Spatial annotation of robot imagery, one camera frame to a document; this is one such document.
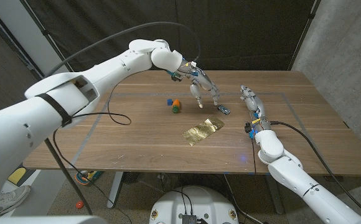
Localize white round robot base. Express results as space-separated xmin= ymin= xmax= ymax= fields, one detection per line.
xmin=149 ymin=185 xmax=240 ymax=224

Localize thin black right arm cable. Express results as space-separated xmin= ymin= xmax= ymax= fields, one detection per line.
xmin=250 ymin=136 xmax=258 ymax=175

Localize black base cables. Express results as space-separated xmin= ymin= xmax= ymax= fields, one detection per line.
xmin=167 ymin=185 xmax=194 ymax=216

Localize black floor cable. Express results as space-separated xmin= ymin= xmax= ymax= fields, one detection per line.
xmin=223 ymin=174 xmax=264 ymax=224

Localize black floor fan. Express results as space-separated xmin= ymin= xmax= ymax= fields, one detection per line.
xmin=121 ymin=172 xmax=141 ymax=185

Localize black backdrop curtain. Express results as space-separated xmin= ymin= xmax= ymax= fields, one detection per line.
xmin=20 ymin=0 xmax=321 ymax=72

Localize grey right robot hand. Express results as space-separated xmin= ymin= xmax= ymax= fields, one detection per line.
xmin=240 ymin=85 xmax=266 ymax=121

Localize black backdrop frame pole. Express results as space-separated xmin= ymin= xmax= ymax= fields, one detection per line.
xmin=288 ymin=0 xmax=322 ymax=72
xmin=20 ymin=0 xmax=74 ymax=73

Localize gold foil envelope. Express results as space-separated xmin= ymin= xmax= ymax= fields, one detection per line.
xmin=182 ymin=116 xmax=225 ymax=146

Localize black electronics box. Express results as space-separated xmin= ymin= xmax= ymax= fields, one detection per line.
xmin=182 ymin=213 xmax=209 ymax=224

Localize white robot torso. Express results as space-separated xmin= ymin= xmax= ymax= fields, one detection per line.
xmin=0 ymin=215 xmax=108 ymax=224

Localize colourful toy vehicle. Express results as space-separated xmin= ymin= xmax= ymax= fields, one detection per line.
xmin=75 ymin=170 xmax=104 ymax=187

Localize white sneaker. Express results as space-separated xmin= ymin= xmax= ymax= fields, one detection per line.
xmin=0 ymin=185 xmax=31 ymax=216

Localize orange toy carrot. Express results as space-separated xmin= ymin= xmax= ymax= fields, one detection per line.
xmin=171 ymin=98 xmax=182 ymax=114

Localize white table leg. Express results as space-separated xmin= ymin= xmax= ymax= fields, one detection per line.
xmin=265 ymin=174 xmax=284 ymax=215
xmin=106 ymin=171 xmax=124 ymax=209

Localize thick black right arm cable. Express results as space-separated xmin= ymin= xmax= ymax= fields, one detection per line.
xmin=270 ymin=120 xmax=361 ymax=217

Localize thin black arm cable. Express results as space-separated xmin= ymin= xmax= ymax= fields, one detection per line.
xmin=250 ymin=136 xmax=258 ymax=175
xmin=52 ymin=72 xmax=152 ymax=187

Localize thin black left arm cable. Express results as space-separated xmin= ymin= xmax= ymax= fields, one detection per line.
xmin=52 ymin=72 xmax=152 ymax=187

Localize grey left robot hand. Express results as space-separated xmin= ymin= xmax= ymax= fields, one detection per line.
xmin=180 ymin=60 xmax=222 ymax=109

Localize yellow pad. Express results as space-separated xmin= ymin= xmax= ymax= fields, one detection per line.
xmin=7 ymin=167 xmax=27 ymax=185

